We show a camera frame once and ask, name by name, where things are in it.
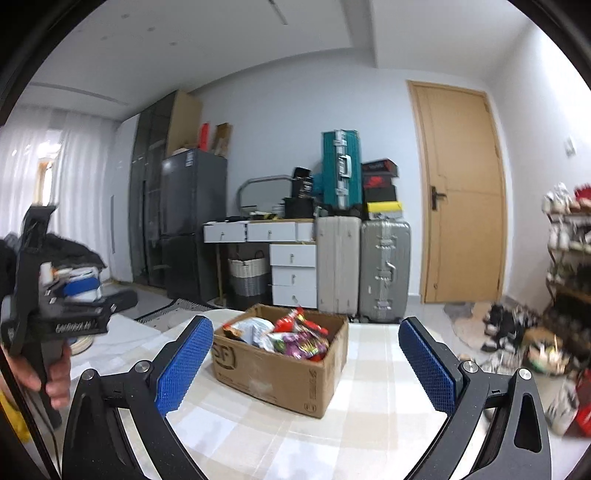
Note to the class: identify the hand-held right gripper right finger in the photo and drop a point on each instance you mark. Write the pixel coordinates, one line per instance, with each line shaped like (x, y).
(429, 364)

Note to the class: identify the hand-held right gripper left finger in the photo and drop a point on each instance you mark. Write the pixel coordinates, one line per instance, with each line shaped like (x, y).
(184, 364)

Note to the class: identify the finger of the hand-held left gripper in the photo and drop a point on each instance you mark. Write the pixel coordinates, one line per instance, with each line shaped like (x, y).
(92, 300)
(101, 311)

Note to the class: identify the white orange snack packet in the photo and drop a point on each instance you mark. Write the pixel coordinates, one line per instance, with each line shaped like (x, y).
(249, 330)

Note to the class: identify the brown cardboard box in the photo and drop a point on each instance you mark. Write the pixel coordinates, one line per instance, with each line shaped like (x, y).
(277, 378)

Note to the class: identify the red chip packet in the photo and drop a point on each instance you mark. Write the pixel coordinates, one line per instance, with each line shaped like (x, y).
(288, 323)

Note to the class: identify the purple candy packet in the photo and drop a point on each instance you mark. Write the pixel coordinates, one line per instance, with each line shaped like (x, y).
(295, 344)

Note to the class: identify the person's left forearm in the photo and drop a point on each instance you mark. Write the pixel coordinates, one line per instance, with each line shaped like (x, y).
(9, 415)

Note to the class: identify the person's left hand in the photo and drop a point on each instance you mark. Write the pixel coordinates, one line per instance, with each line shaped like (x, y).
(57, 383)

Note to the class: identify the stacked blue bowls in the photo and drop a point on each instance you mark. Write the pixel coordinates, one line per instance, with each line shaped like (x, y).
(82, 288)

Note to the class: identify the white marble side table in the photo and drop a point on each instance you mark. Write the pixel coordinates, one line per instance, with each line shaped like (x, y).
(120, 337)

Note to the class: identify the white thermos jug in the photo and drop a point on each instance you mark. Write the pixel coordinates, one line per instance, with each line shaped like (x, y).
(46, 272)

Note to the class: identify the stacked beige bowls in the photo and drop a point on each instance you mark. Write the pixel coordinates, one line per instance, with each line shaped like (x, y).
(83, 344)

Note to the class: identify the dark cloth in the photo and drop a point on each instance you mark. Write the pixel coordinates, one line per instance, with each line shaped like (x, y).
(76, 251)

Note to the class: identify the grey door mat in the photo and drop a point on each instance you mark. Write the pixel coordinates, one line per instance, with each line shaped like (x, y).
(466, 325)

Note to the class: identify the black white patterned rug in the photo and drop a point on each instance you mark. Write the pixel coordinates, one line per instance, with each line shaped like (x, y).
(180, 307)

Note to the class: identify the pile of dark shoes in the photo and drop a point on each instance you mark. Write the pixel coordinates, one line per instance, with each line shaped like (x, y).
(508, 327)

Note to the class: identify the silver suitcase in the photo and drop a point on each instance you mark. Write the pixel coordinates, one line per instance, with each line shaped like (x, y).
(385, 267)

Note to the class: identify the woven laundry basket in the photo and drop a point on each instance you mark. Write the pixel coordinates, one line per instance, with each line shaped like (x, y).
(249, 277)

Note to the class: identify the white curtain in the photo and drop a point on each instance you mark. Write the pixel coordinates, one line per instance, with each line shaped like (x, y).
(74, 175)

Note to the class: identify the grey refrigerator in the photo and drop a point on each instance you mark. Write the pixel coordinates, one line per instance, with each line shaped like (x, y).
(194, 221)

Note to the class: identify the dark glass cabinet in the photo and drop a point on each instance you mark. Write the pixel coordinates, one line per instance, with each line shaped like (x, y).
(150, 184)

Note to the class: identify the beige suitcase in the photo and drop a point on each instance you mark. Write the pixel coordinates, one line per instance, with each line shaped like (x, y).
(338, 263)

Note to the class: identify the white sneaker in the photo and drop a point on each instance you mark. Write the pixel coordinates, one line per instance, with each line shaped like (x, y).
(561, 408)

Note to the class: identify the white desk with drawers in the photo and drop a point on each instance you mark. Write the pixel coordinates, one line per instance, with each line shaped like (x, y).
(293, 267)

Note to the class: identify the wooden shoe rack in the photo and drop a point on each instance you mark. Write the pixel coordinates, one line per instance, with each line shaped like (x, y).
(572, 295)

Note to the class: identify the yellow black shoe box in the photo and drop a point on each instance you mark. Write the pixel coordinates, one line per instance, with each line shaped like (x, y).
(384, 211)

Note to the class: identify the red shopping bag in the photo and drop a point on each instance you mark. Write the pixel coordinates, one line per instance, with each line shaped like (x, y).
(582, 420)

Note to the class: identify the wooden door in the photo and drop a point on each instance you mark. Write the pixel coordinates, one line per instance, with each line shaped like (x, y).
(461, 194)

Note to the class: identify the arched mirror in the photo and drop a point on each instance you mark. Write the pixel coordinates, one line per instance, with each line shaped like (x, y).
(265, 196)

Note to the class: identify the dark red shoe box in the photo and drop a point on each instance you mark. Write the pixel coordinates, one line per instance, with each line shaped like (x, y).
(379, 182)

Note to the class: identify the shoe rack with shoes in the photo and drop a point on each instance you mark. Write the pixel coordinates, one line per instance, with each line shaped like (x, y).
(565, 230)

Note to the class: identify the black storage box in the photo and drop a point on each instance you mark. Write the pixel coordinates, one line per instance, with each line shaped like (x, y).
(300, 207)

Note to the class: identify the red paper bag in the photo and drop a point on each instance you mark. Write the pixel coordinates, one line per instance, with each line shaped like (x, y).
(204, 136)

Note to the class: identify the large flat cardboard box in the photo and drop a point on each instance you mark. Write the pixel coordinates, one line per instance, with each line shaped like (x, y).
(184, 122)

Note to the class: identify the black shoe box red label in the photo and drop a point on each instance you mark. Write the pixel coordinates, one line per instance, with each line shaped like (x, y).
(379, 168)

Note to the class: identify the small cardboard box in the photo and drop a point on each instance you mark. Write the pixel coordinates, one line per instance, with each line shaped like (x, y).
(223, 138)

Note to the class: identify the teal suitcase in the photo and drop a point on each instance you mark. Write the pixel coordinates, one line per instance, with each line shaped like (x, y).
(341, 170)

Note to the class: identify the black paper bag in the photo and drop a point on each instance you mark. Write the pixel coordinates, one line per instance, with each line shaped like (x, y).
(303, 183)

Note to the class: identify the white light switch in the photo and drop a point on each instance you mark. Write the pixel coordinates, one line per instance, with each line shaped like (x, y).
(570, 146)

